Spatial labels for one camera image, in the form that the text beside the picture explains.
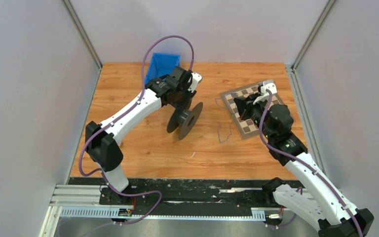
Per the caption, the wooden chessboard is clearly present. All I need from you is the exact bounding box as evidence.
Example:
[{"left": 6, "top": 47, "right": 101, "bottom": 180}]
[{"left": 219, "top": 79, "right": 274, "bottom": 140}]

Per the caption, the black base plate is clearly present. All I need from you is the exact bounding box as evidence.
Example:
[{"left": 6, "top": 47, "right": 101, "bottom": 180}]
[{"left": 98, "top": 177, "right": 295, "bottom": 217}]

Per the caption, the left aluminium frame post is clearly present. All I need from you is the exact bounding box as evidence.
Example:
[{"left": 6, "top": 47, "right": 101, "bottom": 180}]
[{"left": 61, "top": 0, "right": 103, "bottom": 71}]

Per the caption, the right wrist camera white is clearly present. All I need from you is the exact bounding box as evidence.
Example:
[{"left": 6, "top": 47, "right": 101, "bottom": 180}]
[{"left": 253, "top": 79, "right": 277, "bottom": 105}]

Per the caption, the thin blue wire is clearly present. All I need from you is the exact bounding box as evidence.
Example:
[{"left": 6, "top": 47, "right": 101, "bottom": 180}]
[{"left": 215, "top": 97, "right": 233, "bottom": 144}]

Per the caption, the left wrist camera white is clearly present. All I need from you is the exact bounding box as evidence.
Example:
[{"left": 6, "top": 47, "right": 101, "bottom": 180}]
[{"left": 188, "top": 72, "right": 203, "bottom": 92}]

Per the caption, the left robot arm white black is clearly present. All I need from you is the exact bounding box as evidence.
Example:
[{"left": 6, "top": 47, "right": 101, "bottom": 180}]
[{"left": 85, "top": 66, "right": 203, "bottom": 204}]

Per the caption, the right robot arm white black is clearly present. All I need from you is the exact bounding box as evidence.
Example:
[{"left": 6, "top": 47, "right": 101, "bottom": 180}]
[{"left": 233, "top": 93, "right": 374, "bottom": 237}]

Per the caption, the blue plastic bin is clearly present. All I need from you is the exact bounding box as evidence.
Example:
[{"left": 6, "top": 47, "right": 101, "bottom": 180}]
[{"left": 145, "top": 52, "right": 180, "bottom": 84}]

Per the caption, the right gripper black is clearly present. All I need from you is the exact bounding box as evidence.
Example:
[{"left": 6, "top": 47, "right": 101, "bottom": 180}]
[{"left": 233, "top": 93, "right": 273, "bottom": 141}]

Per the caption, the right aluminium frame post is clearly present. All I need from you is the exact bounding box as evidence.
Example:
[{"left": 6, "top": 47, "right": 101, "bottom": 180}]
[{"left": 291, "top": 0, "right": 338, "bottom": 71}]

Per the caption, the slotted grey cable duct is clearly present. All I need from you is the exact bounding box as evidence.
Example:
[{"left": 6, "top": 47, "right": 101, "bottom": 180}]
[{"left": 60, "top": 207, "right": 266, "bottom": 221}]

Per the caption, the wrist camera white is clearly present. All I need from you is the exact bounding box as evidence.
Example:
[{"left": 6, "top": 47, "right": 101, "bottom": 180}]
[
  {"left": 188, "top": 72, "right": 203, "bottom": 92},
  {"left": 253, "top": 79, "right": 277, "bottom": 105}
]

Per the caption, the aluminium frame post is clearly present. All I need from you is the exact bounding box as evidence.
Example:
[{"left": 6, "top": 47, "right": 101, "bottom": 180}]
[
  {"left": 61, "top": 0, "right": 103, "bottom": 71},
  {"left": 291, "top": 0, "right": 338, "bottom": 71}
]

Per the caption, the dark grey cable spool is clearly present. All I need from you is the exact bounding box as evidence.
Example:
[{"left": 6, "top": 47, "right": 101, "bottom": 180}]
[{"left": 166, "top": 102, "right": 203, "bottom": 140}]

